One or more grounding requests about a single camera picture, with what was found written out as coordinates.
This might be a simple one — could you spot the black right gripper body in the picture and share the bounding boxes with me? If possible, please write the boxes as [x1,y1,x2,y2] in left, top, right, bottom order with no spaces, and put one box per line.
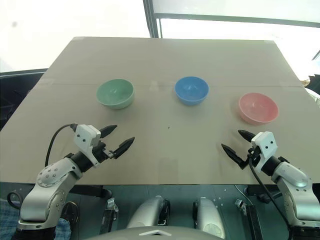
[246,146,262,168]

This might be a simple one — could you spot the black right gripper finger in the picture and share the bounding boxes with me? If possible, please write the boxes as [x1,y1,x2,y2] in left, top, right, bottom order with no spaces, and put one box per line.
[237,129,255,143]
[221,143,249,170]

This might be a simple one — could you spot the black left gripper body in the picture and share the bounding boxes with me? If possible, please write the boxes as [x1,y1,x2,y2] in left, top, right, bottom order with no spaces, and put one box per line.
[91,140,113,165]

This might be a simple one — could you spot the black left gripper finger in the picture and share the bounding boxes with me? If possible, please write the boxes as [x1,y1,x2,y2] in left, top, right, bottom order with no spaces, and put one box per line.
[107,136,136,159]
[100,124,118,138]

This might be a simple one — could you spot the red bowl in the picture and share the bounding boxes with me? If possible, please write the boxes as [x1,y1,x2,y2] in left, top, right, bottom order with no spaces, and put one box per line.
[237,92,280,125]

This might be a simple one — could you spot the green bowl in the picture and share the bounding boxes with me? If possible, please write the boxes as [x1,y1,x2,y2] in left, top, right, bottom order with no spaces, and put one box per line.
[96,78,136,111]

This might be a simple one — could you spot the beige cardboard table cover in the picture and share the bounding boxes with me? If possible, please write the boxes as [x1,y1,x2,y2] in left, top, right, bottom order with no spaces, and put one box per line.
[0,36,320,186]

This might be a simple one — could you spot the black table leg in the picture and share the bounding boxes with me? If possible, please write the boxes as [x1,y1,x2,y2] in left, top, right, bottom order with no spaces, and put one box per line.
[245,202,264,240]

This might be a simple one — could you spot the dark shoe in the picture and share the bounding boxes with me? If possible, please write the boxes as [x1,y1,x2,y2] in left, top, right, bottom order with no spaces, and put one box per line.
[61,200,80,225]

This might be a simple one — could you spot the silver right robot thigh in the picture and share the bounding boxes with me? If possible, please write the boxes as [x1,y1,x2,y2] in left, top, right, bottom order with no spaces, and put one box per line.
[192,196,226,239]

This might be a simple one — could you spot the silver robot thigh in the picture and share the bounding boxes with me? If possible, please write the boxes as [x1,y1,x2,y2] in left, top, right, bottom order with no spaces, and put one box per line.
[192,196,226,239]
[125,195,172,230]

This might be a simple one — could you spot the silver left robot thigh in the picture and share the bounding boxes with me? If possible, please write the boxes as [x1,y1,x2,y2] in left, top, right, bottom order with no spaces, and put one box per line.
[125,195,172,230]

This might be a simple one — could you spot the blue bowl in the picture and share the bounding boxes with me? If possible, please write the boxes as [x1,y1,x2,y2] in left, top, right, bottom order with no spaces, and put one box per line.
[174,75,210,107]

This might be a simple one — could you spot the grey robot torso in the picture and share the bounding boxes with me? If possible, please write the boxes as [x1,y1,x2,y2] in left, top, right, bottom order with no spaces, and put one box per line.
[98,225,227,240]

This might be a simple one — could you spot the black desk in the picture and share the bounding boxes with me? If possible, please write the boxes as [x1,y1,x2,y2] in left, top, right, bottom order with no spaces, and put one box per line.
[0,67,49,133]

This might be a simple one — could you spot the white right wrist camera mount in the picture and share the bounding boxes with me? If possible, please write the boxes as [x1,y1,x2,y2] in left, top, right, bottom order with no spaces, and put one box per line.
[250,131,279,171]

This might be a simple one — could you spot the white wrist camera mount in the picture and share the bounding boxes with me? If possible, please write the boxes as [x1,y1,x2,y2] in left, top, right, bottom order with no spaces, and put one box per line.
[74,124,102,168]
[250,131,279,171]

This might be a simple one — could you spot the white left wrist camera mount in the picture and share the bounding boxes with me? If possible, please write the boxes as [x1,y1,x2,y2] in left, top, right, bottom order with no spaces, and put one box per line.
[74,124,102,168]

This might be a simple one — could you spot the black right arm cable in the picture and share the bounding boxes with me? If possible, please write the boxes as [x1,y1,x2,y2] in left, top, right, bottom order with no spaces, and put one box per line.
[247,147,294,240]

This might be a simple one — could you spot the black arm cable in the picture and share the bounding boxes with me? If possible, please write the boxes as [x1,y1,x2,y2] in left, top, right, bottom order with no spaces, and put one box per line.
[44,123,79,168]
[247,147,294,240]

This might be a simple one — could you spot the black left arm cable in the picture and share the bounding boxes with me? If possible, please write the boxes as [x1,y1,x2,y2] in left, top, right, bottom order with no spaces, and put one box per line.
[44,123,79,168]

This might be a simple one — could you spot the black table bracket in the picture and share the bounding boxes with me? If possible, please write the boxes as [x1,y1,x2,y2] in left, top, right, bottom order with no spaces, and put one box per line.
[102,196,120,230]

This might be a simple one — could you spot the dark window frame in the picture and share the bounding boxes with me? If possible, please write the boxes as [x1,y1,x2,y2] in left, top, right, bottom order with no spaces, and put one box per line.
[143,0,320,39]

